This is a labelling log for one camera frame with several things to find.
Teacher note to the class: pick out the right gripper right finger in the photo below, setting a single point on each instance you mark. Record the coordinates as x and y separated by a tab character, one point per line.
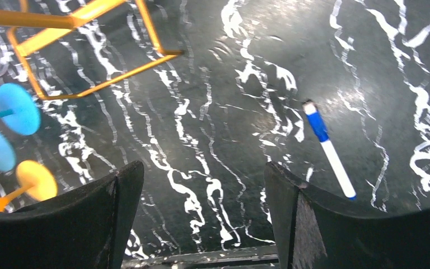
314	228

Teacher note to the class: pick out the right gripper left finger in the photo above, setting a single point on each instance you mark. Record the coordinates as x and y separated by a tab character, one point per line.
87	227

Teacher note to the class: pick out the yellow wine glass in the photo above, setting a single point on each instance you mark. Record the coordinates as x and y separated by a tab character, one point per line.
35	180

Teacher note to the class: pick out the blue white marker pen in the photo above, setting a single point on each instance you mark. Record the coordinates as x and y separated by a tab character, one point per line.
320	130

